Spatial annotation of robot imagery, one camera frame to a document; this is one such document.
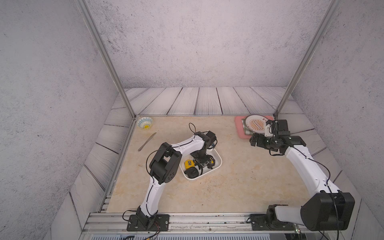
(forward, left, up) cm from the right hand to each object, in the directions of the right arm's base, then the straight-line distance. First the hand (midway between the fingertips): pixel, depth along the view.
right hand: (258, 140), depth 82 cm
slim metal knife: (+17, +66, -18) cm, 71 cm away
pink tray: (+27, +3, -20) cm, 33 cm away
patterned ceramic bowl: (+28, +74, -16) cm, 81 cm away
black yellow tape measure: (-5, +25, -16) cm, 30 cm away
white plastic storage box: (-10, +28, -16) cm, 34 cm away
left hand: (-4, +30, -18) cm, 35 cm away
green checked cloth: (+21, -2, -19) cm, 28 cm away
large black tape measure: (-12, +36, -15) cm, 41 cm away
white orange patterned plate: (+29, -10, -18) cm, 35 cm away
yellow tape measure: (-6, +38, -16) cm, 42 cm away
